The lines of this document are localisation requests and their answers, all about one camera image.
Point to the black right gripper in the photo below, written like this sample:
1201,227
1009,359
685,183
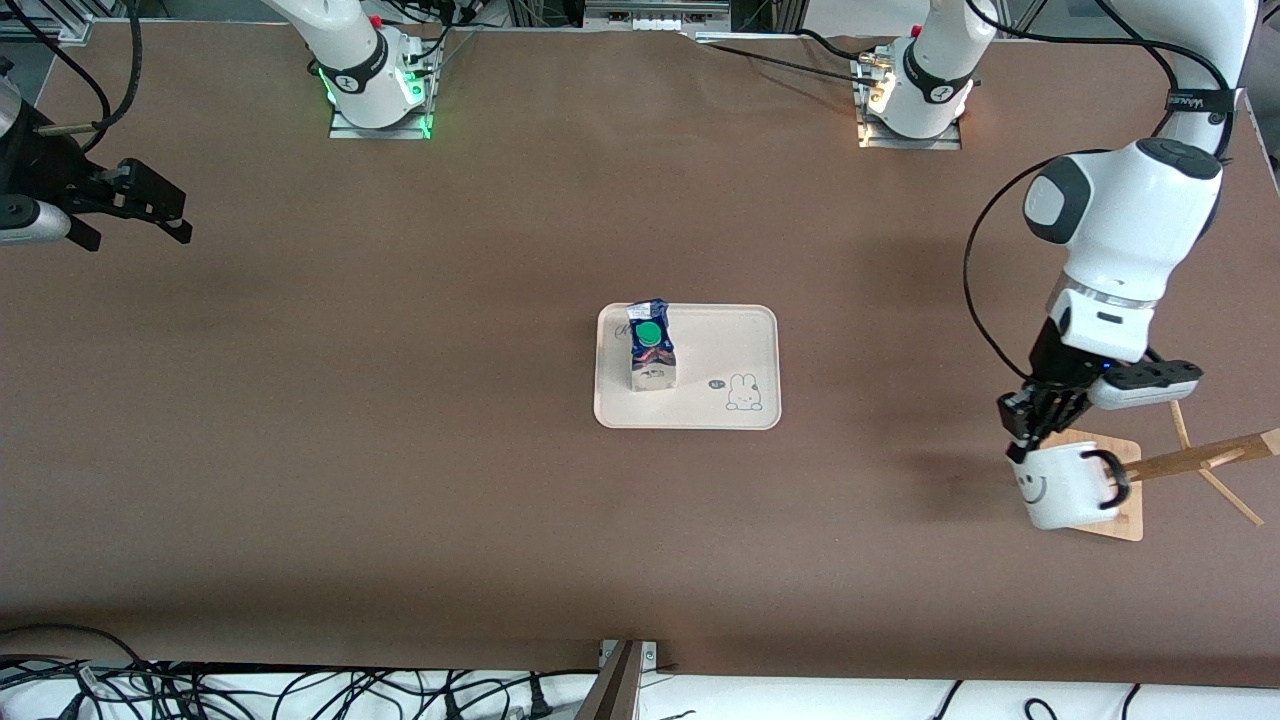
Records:
52,168

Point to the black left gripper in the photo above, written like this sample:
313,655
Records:
1050,368

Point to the blue milk carton green cap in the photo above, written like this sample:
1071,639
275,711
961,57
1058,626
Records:
652,360

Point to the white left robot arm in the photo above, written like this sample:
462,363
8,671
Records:
1130,220

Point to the cream rabbit print tray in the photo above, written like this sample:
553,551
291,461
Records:
720,340

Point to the wooden mug stand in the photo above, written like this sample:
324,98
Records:
1128,525

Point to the white power strip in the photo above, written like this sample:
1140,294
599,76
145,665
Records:
655,12

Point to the black left camera bracket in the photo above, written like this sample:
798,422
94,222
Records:
1160,372

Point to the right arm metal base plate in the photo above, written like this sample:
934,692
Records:
350,132

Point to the aluminium frame profile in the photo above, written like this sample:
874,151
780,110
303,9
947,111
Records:
60,25

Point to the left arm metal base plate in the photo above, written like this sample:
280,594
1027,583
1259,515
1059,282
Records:
940,143

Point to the aluminium post with bracket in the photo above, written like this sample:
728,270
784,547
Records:
615,690

